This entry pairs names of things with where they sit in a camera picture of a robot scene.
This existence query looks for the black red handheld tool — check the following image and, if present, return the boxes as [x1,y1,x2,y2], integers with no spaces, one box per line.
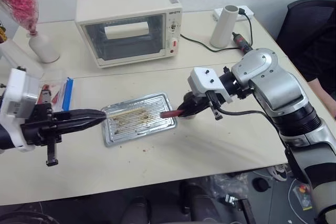
[232,31,254,53]

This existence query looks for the remote with coloured buttons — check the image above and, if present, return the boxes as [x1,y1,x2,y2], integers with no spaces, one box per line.
[293,181,313,212]

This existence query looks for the wooden skewer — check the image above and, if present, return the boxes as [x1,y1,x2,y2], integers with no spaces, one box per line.
[104,108,148,119]

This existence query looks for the dark rounded shape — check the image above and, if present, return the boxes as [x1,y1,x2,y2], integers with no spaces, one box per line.
[123,178,214,224]

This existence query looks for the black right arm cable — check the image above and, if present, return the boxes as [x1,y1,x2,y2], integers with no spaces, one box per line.
[214,106,279,128]

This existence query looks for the black round disc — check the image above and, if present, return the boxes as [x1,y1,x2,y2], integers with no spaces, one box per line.
[251,177,271,193]

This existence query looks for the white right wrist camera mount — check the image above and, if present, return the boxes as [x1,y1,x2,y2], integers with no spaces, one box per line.
[187,67,233,104]

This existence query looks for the cream toaster oven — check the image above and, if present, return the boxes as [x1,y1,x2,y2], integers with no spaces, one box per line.
[75,0,183,69]

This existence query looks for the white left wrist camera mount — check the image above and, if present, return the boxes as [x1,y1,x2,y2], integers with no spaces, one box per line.
[0,67,44,153]

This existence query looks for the black oven power cable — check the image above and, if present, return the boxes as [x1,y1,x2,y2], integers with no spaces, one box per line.
[179,13,254,52]

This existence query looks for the black metal clamp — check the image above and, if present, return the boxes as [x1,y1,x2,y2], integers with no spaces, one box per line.
[223,194,257,224]

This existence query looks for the white cable bundle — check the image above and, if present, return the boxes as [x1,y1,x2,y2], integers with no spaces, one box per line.
[267,164,290,183]

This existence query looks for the silver metal baking tray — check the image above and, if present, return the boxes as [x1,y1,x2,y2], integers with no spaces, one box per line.
[100,92,178,148]

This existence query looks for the red sausage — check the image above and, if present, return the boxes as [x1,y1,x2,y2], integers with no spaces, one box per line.
[160,110,184,118]

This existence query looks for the blue white package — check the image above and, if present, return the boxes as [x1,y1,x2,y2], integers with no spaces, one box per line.
[61,77,76,112]

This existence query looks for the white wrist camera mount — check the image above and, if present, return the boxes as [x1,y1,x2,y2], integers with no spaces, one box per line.
[187,67,233,104]
[0,67,44,153]

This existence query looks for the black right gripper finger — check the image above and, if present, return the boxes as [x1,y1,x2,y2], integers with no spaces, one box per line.
[177,100,203,112]
[181,104,209,118]

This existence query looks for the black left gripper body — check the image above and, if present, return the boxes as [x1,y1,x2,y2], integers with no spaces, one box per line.
[19,102,64,167]

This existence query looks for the yellow flowers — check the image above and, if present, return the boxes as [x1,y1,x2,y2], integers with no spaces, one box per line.
[0,20,7,44]

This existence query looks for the clear plastic bag blue zip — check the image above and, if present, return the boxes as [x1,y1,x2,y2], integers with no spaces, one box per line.
[38,67,76,112]

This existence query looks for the tall white cylinder cup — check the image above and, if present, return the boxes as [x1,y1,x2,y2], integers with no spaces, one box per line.
[209,4,239,49]

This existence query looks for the white power strip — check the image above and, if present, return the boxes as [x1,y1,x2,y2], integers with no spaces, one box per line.
[213,5,255,22]

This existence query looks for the white bottle vase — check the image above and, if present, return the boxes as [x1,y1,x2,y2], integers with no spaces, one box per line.
[28,31,61,64]

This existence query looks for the seated person in black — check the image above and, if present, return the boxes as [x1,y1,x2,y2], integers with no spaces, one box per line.
[288,22,336,119]

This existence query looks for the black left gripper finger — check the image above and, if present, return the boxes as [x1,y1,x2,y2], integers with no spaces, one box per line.
[51,108,107,121]
[56,116,107,134]

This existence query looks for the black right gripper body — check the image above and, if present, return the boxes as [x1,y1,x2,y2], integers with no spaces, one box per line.
[183,90,226,121]

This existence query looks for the black office chair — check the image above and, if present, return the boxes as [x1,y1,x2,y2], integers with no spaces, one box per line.
[275,0,336,83]

